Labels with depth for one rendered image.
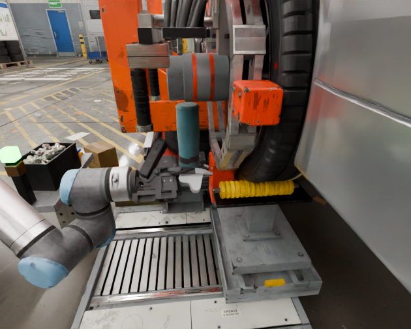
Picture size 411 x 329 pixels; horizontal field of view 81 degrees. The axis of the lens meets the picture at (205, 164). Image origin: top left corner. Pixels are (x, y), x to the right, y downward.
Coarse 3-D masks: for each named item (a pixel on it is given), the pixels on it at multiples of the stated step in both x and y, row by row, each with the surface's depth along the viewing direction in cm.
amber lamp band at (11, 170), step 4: (16, 164) 75; (20, 164) 76; (24, 164) 78; (8, 168) 74; (12, 168) 74; (16, 168) 75; (20, 168) 76; (24, 168) 78; (8, 172) 75; (12, 172) 75; (16, 172) 75; (20, 172) 76; (24, 172) 78; (8, 176) 76; (12, 176) 76; (16, 176) 76
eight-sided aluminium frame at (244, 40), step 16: (256, 0) 49; (240, 16) 47; (256, 16) 47; (240, 32) 46; (256, 32) 46; (208, 48) 91; (240, 48) 46; (256, 48) 47; (240, 64) 48; (256, 64) 48; (208, 112) 97; (224, 128) 95; (240, 128) 56; (224, 144) 63; (240, 144) 56; (224, 160) 67; (240, 160) 68
